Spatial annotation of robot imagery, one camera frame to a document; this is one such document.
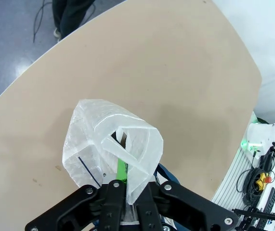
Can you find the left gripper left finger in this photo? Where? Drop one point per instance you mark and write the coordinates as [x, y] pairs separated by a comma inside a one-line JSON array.
[[110, 204]]

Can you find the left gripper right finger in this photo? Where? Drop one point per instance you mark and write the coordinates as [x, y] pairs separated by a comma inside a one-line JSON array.
[[151, 209]]

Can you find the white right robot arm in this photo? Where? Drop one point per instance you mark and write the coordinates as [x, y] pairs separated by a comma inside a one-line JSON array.
[[257, 132]]

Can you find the white ribbed mounting platform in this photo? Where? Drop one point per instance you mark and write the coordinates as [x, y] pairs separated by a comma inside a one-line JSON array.
[[233, 178]]

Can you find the yellow emergency stop button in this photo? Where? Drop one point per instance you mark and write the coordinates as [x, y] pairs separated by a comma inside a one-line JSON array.
[[263, 180]]

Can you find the black metal rod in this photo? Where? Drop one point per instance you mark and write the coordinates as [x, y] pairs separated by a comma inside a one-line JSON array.
[[267, 216]]

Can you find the person in striped black shirt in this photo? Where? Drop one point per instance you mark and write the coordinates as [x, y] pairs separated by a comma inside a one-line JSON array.
[[72, 14]]

